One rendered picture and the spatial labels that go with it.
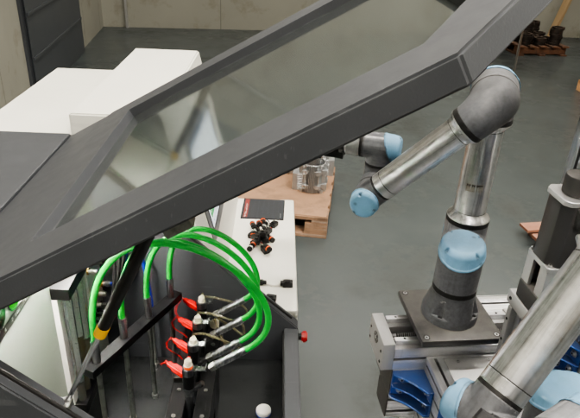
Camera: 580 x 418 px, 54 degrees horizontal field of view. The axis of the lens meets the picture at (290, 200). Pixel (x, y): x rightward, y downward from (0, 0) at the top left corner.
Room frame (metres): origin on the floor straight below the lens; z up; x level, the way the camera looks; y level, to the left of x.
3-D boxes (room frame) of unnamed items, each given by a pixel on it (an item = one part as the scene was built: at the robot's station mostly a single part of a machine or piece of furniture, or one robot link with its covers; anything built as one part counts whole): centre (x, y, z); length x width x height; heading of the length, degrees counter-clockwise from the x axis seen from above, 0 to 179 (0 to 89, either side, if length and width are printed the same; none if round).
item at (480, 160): (1.39, -0.49, 1.41); 0.15 x 0.12 x 0.55; 162
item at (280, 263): (1.66, 0.08, 0.96); 0.70 x 0.22 x 0.03; 2
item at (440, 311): (1.27, -0.45, 1.09); 0.15 x 0.15 x 0.10
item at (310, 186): (3.86, 0.35, 0.19); 1.36 x 0.94 x 0.38; 87
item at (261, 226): (1.70, 0.09, 1.01); 0.23 x 0.11 x 0.06; 2
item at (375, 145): (1.47, -0.24, 1.43); 0.11 x 0.08 x 0.09; 72
